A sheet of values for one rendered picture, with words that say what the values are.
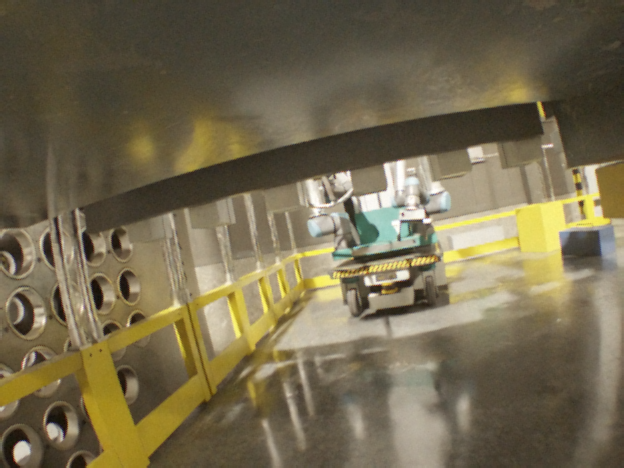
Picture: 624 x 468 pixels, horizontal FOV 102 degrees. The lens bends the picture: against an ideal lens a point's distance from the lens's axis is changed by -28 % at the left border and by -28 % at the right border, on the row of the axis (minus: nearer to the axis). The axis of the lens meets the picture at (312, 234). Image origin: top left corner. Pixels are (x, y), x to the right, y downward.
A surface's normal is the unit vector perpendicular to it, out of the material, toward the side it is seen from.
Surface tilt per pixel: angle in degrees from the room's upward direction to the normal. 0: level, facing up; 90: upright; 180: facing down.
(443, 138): 90
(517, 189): 90
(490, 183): 90
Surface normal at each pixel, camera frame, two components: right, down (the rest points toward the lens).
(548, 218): 0.13, -0.03
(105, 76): 0.19, 0.98
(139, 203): -0.14, 0.03
